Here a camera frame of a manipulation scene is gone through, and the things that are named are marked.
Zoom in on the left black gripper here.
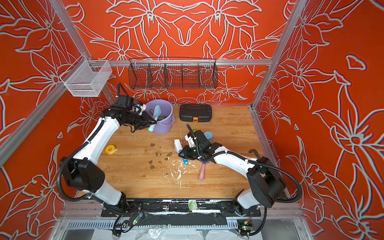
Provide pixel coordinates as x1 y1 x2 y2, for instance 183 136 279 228
125 110 158 129

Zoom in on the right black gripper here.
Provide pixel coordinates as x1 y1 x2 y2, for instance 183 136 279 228
179 143 206 159

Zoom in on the light blue trowel front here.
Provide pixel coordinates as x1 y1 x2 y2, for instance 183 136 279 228
148 105 161 132

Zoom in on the light blue trowel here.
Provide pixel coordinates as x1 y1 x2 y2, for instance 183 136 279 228
148 105 161 132
204 131 214 142

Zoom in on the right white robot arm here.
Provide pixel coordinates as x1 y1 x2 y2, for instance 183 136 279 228
179 125 303 214

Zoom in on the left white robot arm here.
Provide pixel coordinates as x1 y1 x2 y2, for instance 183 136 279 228
57 95 156 214

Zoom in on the light blue trowel back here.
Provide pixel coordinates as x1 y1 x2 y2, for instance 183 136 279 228
204 131 214 142

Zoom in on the purple plastic bucket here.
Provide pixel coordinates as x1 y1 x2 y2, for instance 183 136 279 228
146 100 175 135

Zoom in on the black plastic tool case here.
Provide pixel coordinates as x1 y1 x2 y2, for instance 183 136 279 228
179 104 213 123

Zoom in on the yellow tape roll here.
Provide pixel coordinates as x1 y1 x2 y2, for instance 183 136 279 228
105 145 118 155

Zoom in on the black hex key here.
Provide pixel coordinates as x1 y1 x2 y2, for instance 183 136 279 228
249 149 261 159

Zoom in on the green round sticker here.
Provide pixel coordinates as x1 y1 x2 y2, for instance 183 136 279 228
188 200 198 211

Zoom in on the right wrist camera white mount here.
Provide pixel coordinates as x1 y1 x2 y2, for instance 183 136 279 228
185 135 196 148

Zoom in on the purple trowel pink handle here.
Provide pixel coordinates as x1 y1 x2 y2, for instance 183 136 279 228
199 162 209 181

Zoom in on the white wire mesh basket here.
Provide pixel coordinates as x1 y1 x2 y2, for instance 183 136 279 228
59 55 113 100

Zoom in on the black wire wall basket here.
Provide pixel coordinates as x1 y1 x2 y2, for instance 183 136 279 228
128 57 219 90

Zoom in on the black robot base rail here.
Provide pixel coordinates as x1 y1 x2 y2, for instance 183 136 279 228
101 197 262 227

